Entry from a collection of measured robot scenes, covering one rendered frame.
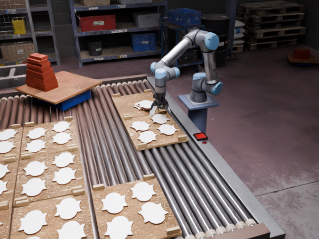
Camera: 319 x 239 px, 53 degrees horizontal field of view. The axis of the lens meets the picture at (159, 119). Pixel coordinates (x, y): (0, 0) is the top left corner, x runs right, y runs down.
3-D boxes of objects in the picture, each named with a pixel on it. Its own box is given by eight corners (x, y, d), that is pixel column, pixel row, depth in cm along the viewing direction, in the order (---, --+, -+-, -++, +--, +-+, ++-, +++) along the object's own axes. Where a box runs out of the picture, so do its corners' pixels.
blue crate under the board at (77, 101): (67, 89, 288) (65, 79, 283) (92, 97, 272) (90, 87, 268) (38, 102, 266) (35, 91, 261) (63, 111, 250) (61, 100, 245)
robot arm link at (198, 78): (198, 84, 280) (199, 69, 273) (210, 89, 271) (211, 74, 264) (189, 87, 273) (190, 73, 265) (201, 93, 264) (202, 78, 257)
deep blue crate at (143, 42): (153, 45, 701) (152, 28, 683) (157, 50, 666) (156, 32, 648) (130, 47, 692) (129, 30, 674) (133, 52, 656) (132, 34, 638)
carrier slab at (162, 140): (167, 114, 244) (167, 112, 243) (188, 141, 210) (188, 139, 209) (122, 121, 235) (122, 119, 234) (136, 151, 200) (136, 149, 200)
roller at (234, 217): (142, 83, 311) (141, 78, 308) (249, 236, 146) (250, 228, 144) (137, 84, 309) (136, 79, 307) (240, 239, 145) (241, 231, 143)
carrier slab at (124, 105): (151, 93, 279) (151, 91, 279) (167, 113, 245) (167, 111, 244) (111, 98, 270) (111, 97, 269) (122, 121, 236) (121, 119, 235)
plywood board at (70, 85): (62, 72, 299) (62, 70, 298) (102, 83, 274) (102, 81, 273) (14, 90, 263) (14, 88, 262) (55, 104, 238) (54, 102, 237)
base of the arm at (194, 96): (204, 94, 285) (205, 84, 280) (209, 102, 272) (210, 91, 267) (187, 95, 283) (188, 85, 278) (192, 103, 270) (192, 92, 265)
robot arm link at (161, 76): (169, 69, 212) (160, 73, 207) (169, 85, 217) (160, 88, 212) (161, 66, 217) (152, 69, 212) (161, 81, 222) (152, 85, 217)
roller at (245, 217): (146, 83, 312) (146, 78, 310) (259, 233, 148) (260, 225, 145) (142, 83, 311) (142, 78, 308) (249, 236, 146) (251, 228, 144)
